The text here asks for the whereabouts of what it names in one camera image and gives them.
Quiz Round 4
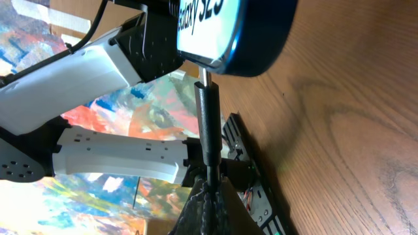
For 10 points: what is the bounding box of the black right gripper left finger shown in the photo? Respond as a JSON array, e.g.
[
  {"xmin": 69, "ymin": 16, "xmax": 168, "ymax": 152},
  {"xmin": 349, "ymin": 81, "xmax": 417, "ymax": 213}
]
[{"xmin": 169, "ymin": 179, "xmax": 209, "ymax": 235}]

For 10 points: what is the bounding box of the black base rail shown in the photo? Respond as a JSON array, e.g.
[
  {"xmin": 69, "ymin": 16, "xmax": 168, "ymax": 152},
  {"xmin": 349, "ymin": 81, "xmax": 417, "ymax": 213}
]
[{"xmin": 222, "ymin": 113, "xmax": 297, "ymax": 235}]

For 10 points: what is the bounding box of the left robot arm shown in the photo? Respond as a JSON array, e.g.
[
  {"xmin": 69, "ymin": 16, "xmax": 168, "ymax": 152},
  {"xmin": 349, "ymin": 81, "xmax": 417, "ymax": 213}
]
[{"xmin": 1, "ymin": 1, "xmax": 195, "ymax": 185}]

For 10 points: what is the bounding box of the black USB charging cable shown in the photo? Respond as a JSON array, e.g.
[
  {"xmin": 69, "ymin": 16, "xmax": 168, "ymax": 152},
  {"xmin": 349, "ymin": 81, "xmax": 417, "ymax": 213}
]
[{"xmin": 193, "ymin": 67, "xmax": 223, "ymax": 196}]

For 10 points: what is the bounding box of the blue Galaxy smartphone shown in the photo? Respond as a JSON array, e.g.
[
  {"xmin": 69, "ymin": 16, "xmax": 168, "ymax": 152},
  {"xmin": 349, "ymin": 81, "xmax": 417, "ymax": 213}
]
[{"xmin": 176, "ymin": 0, "xmax": 298, "ymax": 77}]

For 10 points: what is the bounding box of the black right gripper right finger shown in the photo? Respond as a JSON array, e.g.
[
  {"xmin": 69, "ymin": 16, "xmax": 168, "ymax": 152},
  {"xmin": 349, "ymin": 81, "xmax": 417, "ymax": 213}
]
[{"xmin": 214, "ymin": 178, "xmax": 264, "ymax": 235}]

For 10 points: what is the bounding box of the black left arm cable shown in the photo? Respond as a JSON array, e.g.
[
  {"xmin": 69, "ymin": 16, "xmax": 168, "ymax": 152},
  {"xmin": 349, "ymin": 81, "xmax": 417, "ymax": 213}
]
[{"xmin": 0, "ymin": 0, "xmax": 108, "ymax": 86}]

